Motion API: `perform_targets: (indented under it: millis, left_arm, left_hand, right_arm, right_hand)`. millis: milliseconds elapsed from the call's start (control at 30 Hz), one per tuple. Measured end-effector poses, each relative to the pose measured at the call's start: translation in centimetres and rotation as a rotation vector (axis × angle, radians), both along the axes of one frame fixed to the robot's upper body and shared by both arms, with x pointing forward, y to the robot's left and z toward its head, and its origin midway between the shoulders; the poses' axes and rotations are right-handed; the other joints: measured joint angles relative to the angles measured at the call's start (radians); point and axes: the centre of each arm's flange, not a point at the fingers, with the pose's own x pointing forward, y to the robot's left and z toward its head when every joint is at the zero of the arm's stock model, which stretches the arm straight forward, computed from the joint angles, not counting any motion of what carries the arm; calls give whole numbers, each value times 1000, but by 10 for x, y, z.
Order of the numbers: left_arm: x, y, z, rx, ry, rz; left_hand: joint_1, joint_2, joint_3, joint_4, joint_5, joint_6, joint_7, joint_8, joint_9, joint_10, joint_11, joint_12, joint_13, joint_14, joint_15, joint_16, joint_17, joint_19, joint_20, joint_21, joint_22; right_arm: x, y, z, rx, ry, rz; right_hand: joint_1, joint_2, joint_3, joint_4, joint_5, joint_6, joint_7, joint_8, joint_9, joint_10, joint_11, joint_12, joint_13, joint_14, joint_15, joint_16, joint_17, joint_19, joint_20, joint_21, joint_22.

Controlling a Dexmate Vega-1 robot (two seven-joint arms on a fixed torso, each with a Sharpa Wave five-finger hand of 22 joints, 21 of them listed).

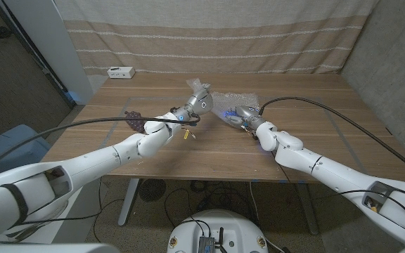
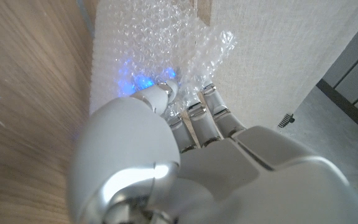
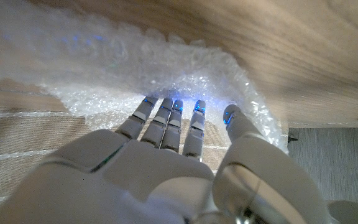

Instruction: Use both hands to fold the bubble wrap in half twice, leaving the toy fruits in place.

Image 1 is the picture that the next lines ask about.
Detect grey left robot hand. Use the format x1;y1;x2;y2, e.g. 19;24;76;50
177;83;214;123

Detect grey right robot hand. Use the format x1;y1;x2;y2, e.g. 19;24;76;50
222;105;267;131

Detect clear bubble wrap sheet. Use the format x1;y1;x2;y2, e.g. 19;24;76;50
186;77;261;123

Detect purple toy grapes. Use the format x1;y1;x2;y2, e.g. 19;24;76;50
124;110;147;134

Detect beige striped backdrop curtain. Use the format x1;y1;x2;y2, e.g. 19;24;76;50
53;0;379;75

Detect white power strip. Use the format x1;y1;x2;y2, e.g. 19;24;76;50
107;66;136;79

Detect black round floor fan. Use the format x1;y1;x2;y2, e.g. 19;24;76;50
139;179;167;202

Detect white robot torso base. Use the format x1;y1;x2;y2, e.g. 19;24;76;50
167;209;269;253

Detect white table leg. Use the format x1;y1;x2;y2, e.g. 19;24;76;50
295;183;320;235
117;178;141;227

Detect grey electronics box with antenna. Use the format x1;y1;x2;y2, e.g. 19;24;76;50
198;227;226;253

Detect blue plastic bin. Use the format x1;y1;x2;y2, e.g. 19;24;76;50
0;124;51;173

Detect white robot head housing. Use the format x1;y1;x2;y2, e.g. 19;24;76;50
0;242;120;253

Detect black floor cable bundle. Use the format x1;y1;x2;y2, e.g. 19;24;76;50
163;180;259;228

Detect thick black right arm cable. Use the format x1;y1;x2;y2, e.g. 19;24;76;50
258;96;405;183

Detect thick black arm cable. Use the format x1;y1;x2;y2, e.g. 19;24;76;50
0;114;202;184
258;96;405;183

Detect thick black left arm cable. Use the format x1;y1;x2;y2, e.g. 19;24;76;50
0;114;202;184

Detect thin black hanging cable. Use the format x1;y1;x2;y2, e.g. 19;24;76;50
92;176;124;244

